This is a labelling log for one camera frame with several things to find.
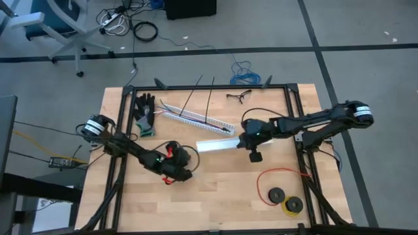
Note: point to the grey office chair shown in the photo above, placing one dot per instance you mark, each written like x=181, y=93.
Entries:
x=49, y=19

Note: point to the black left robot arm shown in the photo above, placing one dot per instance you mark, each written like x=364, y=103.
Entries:
x=130, y=149

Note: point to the white power strip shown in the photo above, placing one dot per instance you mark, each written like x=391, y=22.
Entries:
x=110, y=20

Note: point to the black power adapter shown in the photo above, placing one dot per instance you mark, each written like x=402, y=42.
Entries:
x=62, y=162

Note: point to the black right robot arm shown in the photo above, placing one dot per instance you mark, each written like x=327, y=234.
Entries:
x=310, y=119

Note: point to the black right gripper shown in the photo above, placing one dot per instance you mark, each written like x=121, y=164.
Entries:
x=261, y=129

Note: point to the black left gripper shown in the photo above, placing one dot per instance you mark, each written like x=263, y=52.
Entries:
x=170, y=171

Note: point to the black zip tie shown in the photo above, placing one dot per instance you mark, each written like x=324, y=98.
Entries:
x=209, y=100
x=191, y=95

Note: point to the black desk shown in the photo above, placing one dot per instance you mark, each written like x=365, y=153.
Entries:
x=8, y=137

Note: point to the white duct cover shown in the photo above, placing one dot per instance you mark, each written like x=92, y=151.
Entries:
x=217, y=145

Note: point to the black aluminium table frame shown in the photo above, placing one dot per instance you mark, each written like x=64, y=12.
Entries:
x=209, y=87

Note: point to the black box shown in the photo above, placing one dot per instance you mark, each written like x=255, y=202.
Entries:
x=189, y=8

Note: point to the black work glove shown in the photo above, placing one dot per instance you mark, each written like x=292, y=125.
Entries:
x=145, y=109

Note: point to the clear safety glasses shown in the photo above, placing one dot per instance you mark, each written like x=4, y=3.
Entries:
x=240, y=97

